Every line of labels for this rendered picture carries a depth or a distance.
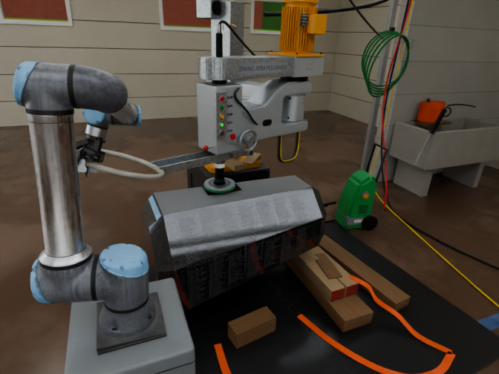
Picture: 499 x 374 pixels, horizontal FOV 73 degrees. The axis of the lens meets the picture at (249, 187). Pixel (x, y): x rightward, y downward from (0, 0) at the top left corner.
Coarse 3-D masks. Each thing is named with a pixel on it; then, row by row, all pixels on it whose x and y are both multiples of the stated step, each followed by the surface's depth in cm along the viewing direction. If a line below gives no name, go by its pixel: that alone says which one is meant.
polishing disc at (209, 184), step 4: (208, 180) 237; (212, 180) 237; (224, 180) 238; (228, 180) 238; (232, 180) 239; (204, 184) 231; (208, 184) 231; (212, 184) 231; (224, 184) 232; (228, 184) 232; (232, 184) 233; (208, 188) 227; (212, 188) 225; (216, 188) 225; (220, 188) 225; (224, 188) 225; (228, 188) 227
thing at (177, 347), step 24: (168, 288) 139; (72, 312) 126; (96, 312) 126; (168, 312) 127; (72, 336) 116; (96, 336) 116; (168, 336) 117; (72, 360) 107; (96, 360) 108; (120, 360) 108; (144, 360) 108; (168, 360) 110; (192, 360) 115
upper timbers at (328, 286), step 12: (324, 252) 276; (300, 264) 270; (312, 264) 261; (336, 264) 262; (312, 276) 255; (324, 276) 248; (348, 276) 249; (324, 288) 241; (336, 288) 237; (348, 288) 240; (336, 300) 240
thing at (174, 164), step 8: (200, 152) 222; (208, 152) 226; (232, 152) 225; (240, 152) 229; (160, 160) 205; (168, 160) 208; (176, 160) 212; (184, 160) 216; (192, 160) 207; (200, 160) 210; (208, 160) 214; (216, 160) 218; (160, 168) 194; (168, 168) 198; (176, 168) 201; (184, 168) 205
